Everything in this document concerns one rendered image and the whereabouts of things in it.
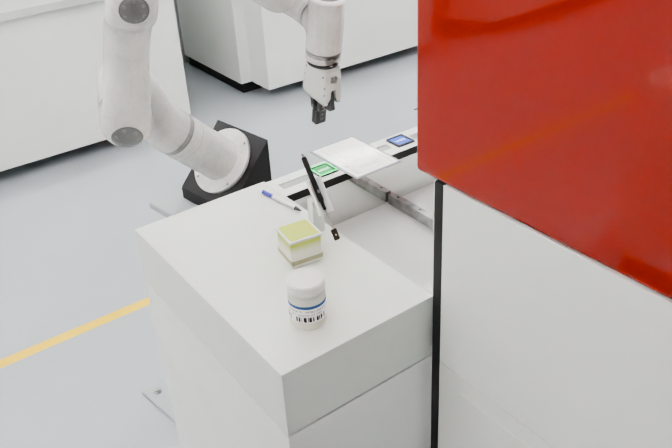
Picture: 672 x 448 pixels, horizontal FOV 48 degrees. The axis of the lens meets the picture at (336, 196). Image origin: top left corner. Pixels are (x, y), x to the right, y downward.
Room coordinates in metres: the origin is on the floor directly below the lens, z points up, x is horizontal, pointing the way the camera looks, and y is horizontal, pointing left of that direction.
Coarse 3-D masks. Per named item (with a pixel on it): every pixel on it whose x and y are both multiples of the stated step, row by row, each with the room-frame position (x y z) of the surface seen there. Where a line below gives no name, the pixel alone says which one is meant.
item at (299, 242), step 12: (276, 228) 1.35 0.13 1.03; (288, 228) 1.35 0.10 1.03; (300, 228) 1.35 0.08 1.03; (312, 228) 1.34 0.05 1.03; (288, 240) 1.30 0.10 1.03; (300, 240) 1.30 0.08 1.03; (312, 240) 1.32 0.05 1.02; (288, 252) 1.31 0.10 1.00; (300, 252) 1.30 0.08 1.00; (312, 252) 1.32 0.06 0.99; (300, 264) 1.30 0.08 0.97
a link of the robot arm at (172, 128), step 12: (156, 84) 1.77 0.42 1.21; (156, 96) 1.76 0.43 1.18; (168, 96) 1.77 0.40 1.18; (156, 108) 1.75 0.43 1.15; (168, 108) 1.75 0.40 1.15; (156, 120) 1.74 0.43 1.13; (168, 120) 1.73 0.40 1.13; (180, 120) 1.74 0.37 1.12; (192, 120) 1.78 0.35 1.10; (156, 132) 1.72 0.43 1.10; (168, 132) 1.72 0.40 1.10; (180, 132) 1.73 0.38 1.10; (192, 132) 1.75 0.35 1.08; (156, 144) 1.72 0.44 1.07; (168, 144) 1.71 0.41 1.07; (180, 144) 1.73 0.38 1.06
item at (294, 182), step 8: (416, 128) 1.97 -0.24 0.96; (392, 136) 1.93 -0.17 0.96; (408, 136) 1.92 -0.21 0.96; (416, 136) 1.93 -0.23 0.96; (376, 144) 1.88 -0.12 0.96; (384, 144) 1.88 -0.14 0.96; (408, 144) 1.87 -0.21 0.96; (416, 144) 1.87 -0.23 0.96; (392, 152) 1.83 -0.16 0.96; (304, 168) 1.76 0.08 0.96; (288, 176) 1.72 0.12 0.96; (296, 176) 1.72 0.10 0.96; (304, 176) 1.73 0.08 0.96; (328, 176) 1.71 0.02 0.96; (336, 176) 1.71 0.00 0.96; (272, 184) 1.68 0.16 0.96; (280, 184) 1.68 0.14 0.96; (288, 184) 1.69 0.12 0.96; (296, 184) 1.68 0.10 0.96; (304, 184) 1.67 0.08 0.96; (280, 192) 1.64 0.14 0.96; (288, 192) 1.64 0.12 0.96
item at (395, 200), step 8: (392, 200) 1.78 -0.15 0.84; (400, 200) 1.76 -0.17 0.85; (408, 200) 1.76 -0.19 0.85; (400, 208) 1.75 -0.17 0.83; (408, 208) 1.73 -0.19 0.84; (416, 208) 1.71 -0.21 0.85; (416, 216) 1.70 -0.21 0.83; (424, 216) 1.68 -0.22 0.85; (432, 216) 1.67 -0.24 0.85; (424, 224) 1.68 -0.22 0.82; (432, 224) 1.65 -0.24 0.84
